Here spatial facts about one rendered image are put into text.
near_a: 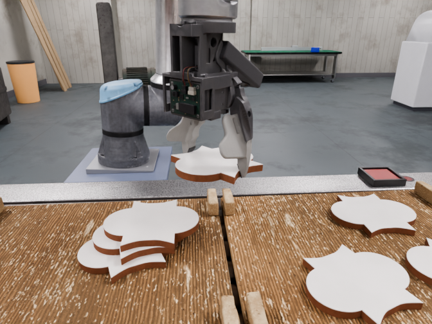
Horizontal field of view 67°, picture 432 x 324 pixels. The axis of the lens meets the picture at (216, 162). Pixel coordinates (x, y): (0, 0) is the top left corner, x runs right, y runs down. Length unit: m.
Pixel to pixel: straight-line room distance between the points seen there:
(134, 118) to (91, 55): 7.86
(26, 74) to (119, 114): 5.88
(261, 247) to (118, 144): 0.56
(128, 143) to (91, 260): 0.50
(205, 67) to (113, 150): 0.58
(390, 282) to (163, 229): 0.31
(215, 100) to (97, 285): 0.28
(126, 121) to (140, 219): 0.45
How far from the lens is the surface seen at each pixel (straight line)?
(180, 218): 0.52
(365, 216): 0.62
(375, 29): 10.20
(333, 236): 0.57
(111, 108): 0.93
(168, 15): 0.90
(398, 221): 0.63
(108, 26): 5.98
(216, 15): 0.42
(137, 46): 9.11
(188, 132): 0.51
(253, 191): 0.72
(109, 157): 0.96
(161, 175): 0.91
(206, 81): 0.40
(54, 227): 0.62
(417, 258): 0.55
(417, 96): 6.19
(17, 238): 0.62
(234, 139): 0.45
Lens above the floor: 1.24
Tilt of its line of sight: 22 degrees down
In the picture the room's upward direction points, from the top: straight up
